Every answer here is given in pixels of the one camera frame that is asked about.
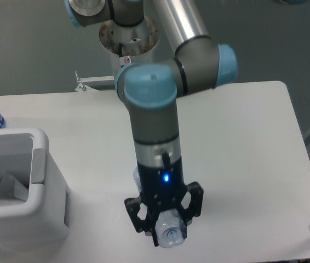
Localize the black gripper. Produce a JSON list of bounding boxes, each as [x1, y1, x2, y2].
[[124, 161, 204, 247]]

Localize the clear plastic bottle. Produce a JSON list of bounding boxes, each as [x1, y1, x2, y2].
[[124, 167, 186, 248]]

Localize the clear plastic bag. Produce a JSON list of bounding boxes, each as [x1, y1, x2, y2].
[[0, 174, 28, 207]]

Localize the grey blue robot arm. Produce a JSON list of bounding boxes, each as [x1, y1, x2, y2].
[[65, 1, 238, 248]]

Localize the white trash can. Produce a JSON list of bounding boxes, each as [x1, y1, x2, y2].
[[0, 128, 70, 245]]

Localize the white left base bracket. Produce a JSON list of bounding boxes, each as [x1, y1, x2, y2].
[[74, 71, 114, 92]]

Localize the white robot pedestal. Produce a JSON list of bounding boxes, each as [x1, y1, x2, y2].
[[99, 17, 160, 76]]

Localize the black cable on pedestal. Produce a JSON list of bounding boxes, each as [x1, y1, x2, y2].
[[118, 42, 125, 69]]

